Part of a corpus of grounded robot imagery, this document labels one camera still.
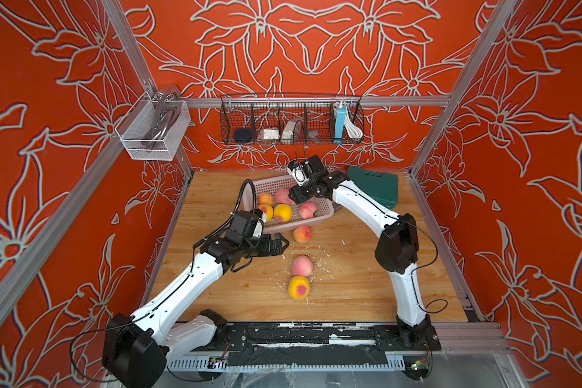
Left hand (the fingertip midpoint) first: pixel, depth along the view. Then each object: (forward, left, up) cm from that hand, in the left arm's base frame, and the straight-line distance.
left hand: (276, 242), depth 78 cm
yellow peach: (+18, +6, -8) cm, 20 cm away
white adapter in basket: (+34, +5, +18) cm, 39 cm away
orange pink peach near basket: (+10, -8, -10) cm, 17 cm away
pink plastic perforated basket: (+28, +6, -10) cm, 31 cm away
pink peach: (-4, -9, -9) cm, 13 cm away
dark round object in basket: (+38, +17, +15) cm, 44 cm away
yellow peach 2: (+19, 0, -9) cm, 20 cm away
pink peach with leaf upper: (+20, -10, -8) cm, 24 cm away
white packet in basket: (+39, -3, +17) cm, 43 cm away
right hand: (+22, -3, +2) cm, 22 cm away
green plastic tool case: (+40, -46, -13) cm, 62 cm away
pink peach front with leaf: (+25, +1, -7) cm, 26 cm away
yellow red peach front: (-11, -8, -9) cm, 16 cm away
